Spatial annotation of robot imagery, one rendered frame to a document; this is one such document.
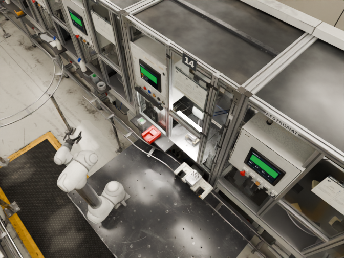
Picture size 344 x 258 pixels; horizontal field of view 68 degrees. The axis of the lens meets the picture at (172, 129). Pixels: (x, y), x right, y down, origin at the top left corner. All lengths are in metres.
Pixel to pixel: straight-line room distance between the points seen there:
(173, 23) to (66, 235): 2.53
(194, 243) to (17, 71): 4.12
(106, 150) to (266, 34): 2.54
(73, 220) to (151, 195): 1.15
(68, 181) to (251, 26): 1.66
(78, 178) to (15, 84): 3.37
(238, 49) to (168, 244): 1.69
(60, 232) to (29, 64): 3.07
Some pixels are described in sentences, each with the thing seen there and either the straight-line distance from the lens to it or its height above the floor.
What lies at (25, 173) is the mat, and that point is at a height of 0.01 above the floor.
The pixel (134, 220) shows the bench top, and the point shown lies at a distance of 2.51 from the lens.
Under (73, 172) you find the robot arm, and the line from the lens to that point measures 1.85.
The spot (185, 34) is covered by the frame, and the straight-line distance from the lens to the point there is 1.89.
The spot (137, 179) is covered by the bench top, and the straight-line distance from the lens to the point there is 2.65.
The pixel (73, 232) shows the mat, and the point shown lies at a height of 0.01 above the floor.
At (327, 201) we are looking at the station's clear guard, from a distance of 1.76.
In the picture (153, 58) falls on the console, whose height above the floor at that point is 1.83.
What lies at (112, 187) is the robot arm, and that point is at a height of 0.95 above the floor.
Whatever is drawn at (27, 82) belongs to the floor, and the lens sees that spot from 4.96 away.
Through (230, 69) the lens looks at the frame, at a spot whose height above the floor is 2.01.
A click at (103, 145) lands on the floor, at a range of 3.72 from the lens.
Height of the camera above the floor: 3.09
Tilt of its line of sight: 55 degrees down
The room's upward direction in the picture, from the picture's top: 1 degrees clockwise
